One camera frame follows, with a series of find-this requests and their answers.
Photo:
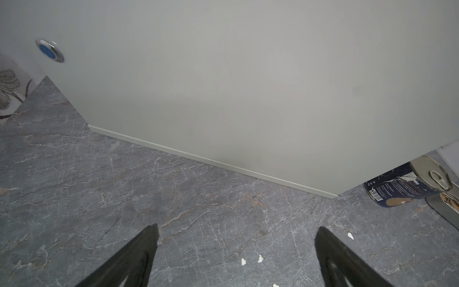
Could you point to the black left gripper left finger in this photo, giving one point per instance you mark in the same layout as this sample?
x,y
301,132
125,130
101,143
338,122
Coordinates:
x,y
131,266

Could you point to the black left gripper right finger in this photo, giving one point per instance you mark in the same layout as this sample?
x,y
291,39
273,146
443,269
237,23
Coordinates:
x,y
340,266

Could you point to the dark blue can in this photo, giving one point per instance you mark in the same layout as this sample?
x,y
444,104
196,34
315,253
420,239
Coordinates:
x,y
420,178

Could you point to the round blue cabinet lock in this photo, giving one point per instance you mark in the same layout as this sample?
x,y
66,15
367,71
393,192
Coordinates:
x,y
49,50

